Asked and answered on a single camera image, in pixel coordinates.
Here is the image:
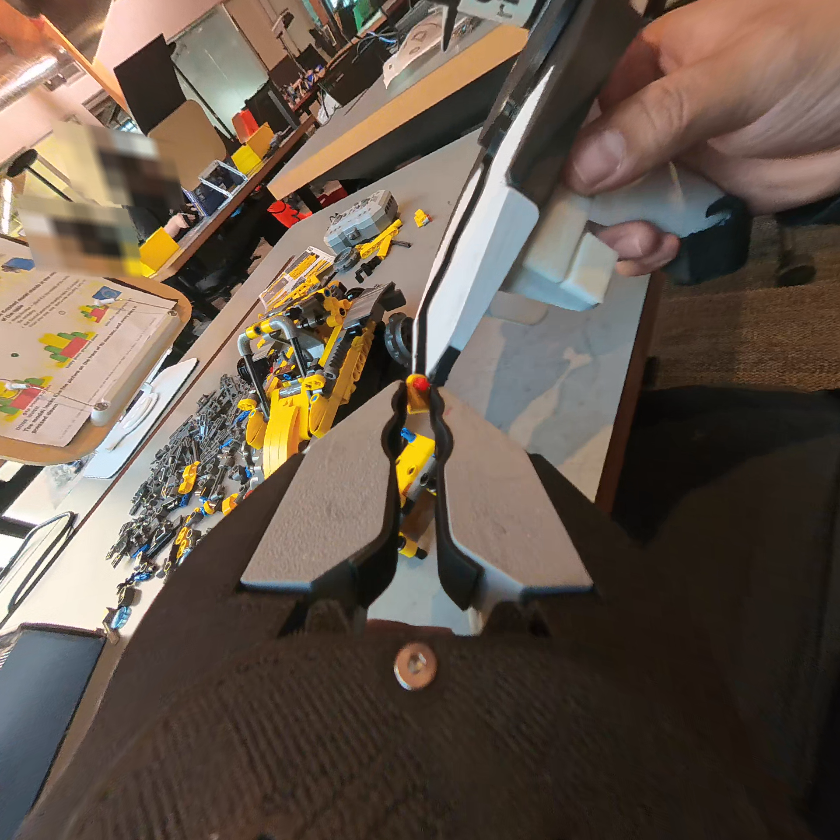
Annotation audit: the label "white device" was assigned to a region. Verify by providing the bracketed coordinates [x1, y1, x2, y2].
[382, 13, 473, 89]

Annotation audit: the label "yellow beam assembly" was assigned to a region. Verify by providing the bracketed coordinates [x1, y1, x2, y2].
[354, 220, 404, 260]

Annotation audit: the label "yellow storage bin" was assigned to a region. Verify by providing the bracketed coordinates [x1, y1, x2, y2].
[230, 125, 277, 177]
[138, 228, 181, 277]

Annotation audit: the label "plywood panel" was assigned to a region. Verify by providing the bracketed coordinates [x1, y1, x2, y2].
[150, 98, 228, 191]

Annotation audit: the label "person's dark clothed body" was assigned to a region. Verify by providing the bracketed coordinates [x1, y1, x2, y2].
[594, 387, 840, 840]

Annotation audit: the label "yellow toy brick car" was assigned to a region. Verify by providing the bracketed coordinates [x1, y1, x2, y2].
[236, 282, 421, 483]

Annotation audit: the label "silver air duct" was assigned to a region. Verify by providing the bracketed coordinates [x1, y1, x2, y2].
[0, 56, 68, 111]

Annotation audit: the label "yellow sticker sheet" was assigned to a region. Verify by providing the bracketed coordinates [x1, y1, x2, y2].
[258, 246, 337, 311]

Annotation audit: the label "long grey table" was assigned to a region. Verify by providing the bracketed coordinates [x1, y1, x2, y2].
[266, 26, 532, 201]

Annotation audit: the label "grey brick battery box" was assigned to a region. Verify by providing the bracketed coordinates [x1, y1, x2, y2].
[323, 189, 403, 256]

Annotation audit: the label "dark blue cardboard box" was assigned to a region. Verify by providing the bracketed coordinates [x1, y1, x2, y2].
[0, 622, 107, 828]

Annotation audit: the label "pile of dark small bricks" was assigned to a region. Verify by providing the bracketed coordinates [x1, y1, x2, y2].
[105, 374, 263, 631]

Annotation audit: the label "person's right hand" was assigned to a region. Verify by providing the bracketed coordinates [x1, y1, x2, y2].
[566, 0, 840, 278]

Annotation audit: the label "grey desk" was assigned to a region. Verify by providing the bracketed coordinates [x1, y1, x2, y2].
[13, 128, 664, 821]

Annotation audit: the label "black flat panel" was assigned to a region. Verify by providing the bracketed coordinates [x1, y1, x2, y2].
[113, 33, 188, 137]

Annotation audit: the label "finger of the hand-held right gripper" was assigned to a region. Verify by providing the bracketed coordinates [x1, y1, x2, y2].
[412, 66, 553, 388]

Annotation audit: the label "yellow brick subassembly blue pins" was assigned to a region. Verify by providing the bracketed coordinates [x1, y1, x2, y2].
[394, 427, 439, 560]

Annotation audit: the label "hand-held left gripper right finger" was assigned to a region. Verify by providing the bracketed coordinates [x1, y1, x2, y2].
[428, 385, 595, 636]

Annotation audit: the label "wooden board with printed sheet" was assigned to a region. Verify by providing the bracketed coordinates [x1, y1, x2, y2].
[0, 262, 193, 468]

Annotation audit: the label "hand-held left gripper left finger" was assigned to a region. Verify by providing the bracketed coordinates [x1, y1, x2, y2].
[240, 382, 409, 627]

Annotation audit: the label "red black printed bag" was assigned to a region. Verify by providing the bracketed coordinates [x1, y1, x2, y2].
[266, 197, 315, 231]

